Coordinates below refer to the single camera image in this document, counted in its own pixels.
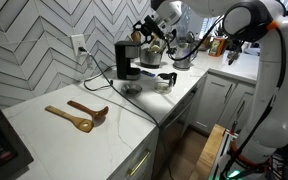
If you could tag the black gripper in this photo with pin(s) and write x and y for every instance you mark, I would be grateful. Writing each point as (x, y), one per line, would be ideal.
(148, 27)

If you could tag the dark wooden spoon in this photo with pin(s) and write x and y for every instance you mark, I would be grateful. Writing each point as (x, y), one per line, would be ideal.
(96, 115)

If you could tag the steel utensil holder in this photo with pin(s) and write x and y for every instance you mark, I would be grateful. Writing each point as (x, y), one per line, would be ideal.
(150, 59)

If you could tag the blue coffee packet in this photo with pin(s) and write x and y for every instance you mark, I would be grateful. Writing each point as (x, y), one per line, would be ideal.
(144, 72)

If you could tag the silver metal bowl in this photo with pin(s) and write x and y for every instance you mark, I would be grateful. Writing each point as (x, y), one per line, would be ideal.
(131, 90)

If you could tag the green orange box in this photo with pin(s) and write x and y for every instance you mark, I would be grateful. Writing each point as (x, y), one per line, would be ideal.
(216, 46)

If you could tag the white wall outlet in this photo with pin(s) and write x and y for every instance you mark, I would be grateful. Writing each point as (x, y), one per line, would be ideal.
(77, 42)

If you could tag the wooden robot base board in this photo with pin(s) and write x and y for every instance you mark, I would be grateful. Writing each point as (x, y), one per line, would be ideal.
(203, 167)

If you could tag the glass blender jar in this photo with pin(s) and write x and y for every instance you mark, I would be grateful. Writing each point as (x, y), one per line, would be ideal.
(182, 60)

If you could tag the glass coffee carafe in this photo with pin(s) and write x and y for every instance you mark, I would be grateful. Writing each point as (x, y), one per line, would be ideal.
(164, 82)

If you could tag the black silver coffee maker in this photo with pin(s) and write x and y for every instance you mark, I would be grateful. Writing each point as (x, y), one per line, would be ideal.
(125, 51)

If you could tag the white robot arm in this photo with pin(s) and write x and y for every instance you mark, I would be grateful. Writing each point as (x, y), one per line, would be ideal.
(262, 21)

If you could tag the light wooden slotted spatula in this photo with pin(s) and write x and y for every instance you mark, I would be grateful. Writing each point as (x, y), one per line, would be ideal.
(82, 124)

